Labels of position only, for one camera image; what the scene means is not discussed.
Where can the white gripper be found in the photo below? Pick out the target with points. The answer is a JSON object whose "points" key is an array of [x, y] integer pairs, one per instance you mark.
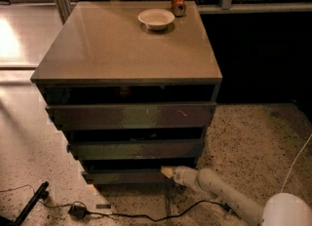
{"points": [[182, 175]]}

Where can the grey bottom drawer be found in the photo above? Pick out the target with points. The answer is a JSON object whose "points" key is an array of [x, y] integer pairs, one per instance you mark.
{"points": [[124, 176]]}

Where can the grey drawer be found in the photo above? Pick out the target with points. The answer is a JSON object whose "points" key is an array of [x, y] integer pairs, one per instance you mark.
{"points": [[167, 149], [124, 176], [131, 116]]}

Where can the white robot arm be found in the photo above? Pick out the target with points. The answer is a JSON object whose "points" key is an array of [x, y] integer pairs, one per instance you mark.
{"points": [[282, 209]]}

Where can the grey top drawer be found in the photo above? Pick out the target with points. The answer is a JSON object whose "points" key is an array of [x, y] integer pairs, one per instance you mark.
{"points": [[131, 116]]}

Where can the grey drawer cabinet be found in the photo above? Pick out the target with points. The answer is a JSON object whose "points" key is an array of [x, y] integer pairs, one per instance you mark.
{"points": [[105, 55]]}

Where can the grey middle drawer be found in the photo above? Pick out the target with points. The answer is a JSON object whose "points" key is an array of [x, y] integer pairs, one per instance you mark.
{"points": [[167, 149]]}

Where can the white bowl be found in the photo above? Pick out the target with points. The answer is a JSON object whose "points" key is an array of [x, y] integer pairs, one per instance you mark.
{"points": [[156, 19]]}

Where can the orange soda can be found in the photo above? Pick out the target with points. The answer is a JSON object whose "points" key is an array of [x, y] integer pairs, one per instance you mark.
{"points": [[178, 7]]}

